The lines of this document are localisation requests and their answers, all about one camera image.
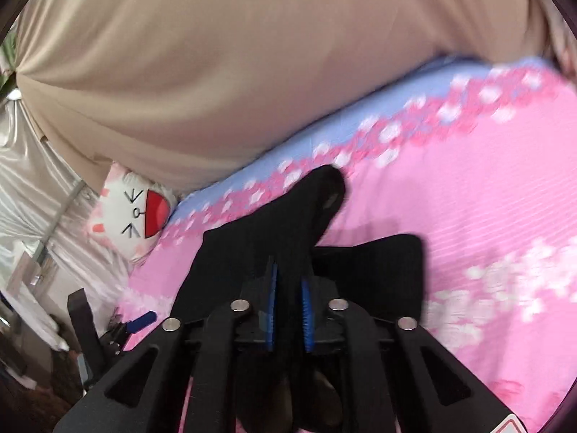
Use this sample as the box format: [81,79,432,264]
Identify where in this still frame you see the pink floral bed sheet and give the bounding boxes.
[115,56,577,433]

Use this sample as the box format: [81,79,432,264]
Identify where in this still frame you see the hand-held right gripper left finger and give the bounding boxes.
[54,257,278,433]

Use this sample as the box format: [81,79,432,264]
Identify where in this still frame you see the black pants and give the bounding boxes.
[171,165,427,433]

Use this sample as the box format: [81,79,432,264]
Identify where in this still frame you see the white satin curtain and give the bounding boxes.
[0,97,133,330]

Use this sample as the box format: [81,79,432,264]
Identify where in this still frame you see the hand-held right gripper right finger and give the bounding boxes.
[301,276,519,433]

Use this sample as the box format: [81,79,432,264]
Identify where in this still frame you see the white cartoon face pillow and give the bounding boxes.
[87,165,181,263]

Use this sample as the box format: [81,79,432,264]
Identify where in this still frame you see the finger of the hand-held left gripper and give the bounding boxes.
[67,288,108,373]
[108,310,158,353]

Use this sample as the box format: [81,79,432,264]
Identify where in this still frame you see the large beige pillow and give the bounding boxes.
[13,0,577,194]

